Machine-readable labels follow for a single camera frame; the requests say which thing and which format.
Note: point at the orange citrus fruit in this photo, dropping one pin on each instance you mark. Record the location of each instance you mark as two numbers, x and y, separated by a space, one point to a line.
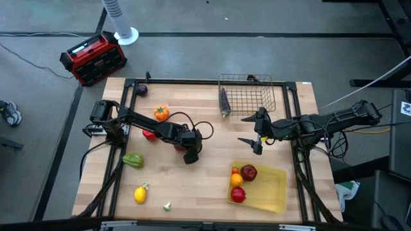
236 180

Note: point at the white tower fan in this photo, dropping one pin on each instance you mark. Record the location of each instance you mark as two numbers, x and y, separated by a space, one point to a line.
122 22

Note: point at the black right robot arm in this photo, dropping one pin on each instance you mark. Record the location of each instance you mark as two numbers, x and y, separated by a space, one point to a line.
337 120

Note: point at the long purple eggplant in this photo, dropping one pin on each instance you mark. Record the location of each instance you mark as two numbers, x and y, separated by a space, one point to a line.
224 101

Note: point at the orange bell pepper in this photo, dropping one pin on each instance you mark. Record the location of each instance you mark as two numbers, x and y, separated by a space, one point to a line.
161 113

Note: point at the red bell pepper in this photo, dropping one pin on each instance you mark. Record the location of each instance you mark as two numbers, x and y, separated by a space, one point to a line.
148 135

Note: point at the small orange cherry tomato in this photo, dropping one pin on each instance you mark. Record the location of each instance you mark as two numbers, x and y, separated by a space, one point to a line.
235 170

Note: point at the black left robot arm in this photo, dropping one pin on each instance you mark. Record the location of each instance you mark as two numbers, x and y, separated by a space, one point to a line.
141 120

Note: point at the green bell pepper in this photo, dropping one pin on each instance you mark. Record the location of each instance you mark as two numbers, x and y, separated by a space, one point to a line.
133 160

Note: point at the black table frame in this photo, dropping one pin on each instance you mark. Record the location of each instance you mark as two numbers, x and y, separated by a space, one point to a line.
205 81

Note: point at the yellow plastic tray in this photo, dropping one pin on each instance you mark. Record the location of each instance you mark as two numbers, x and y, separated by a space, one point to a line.
269 192

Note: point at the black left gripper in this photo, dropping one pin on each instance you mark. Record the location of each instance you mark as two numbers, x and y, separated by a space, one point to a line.
191 141

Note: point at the dark red apple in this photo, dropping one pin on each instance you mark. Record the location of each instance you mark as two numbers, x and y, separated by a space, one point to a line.
248 173

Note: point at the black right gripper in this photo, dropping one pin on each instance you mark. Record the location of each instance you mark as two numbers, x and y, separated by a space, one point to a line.
261 128

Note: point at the dark cabinet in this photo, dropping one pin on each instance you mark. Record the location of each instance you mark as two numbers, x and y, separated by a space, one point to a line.
399 144

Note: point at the silver aluminium bar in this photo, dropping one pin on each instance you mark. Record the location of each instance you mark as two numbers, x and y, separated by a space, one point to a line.
118 224
297 227

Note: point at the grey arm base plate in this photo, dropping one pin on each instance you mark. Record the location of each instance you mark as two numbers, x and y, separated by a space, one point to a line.
93 130

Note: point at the white green cloth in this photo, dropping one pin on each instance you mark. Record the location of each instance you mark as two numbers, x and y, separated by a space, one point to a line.
346 191

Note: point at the dark purple round vegetable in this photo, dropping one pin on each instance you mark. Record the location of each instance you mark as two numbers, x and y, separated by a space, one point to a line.
141 90

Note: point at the red fruit with green calyx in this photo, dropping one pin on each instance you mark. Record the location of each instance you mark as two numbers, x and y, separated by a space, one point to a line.
238 194

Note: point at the yellow lemon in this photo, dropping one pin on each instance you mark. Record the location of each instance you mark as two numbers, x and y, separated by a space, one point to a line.
140 194

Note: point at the white sticker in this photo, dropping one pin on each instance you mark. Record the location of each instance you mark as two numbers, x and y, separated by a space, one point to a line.
406 108

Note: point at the dark table leg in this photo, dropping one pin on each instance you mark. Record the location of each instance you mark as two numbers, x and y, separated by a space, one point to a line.
9 143

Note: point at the small white green mushroom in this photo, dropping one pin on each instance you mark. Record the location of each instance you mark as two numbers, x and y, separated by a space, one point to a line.
167 206

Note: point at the red black power station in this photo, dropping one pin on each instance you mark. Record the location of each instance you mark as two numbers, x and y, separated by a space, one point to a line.
93 59

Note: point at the shiny red round fruit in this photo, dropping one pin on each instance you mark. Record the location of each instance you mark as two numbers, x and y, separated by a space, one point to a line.
178 148

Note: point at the person's shoe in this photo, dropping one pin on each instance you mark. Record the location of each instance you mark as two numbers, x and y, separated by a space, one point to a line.
11 114

